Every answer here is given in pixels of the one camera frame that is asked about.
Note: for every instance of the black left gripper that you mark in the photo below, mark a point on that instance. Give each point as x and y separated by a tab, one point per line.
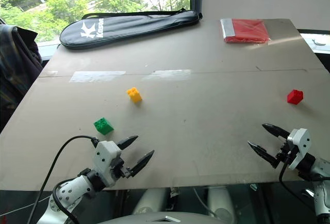
120	168

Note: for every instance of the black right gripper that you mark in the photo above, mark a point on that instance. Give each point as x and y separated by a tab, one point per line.
283	154

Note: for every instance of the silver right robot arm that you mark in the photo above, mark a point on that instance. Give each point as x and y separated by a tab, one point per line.
319	182

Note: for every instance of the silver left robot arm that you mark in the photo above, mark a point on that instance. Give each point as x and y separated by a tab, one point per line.
67	193

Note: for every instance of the green toy brick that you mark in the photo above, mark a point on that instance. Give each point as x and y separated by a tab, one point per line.
103	126

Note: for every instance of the grey robot leg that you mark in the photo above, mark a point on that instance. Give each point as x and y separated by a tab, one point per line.
148	200
219	202

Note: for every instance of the red toy brick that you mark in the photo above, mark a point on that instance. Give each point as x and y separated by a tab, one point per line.
295	96

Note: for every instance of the yellow toy brick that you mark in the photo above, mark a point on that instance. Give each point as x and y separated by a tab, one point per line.
134	95

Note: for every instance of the silver robot body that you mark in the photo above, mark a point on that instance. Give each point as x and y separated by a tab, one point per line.
154	217

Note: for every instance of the clear tape strip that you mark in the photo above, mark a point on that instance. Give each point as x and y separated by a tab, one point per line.
96	76

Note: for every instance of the red packet in plastic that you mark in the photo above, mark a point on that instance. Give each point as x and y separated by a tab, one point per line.
245	30

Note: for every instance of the black racket bag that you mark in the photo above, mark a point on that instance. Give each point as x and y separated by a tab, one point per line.
129	29

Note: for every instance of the plaid cloth on chair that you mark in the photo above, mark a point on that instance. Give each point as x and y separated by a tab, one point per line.
15	64

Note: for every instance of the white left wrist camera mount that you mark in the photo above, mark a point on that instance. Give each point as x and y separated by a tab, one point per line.
105	158

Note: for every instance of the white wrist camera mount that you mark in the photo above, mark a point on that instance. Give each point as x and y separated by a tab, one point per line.
300	147
105	158

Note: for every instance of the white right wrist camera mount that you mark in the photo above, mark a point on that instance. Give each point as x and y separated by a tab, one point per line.
300	147

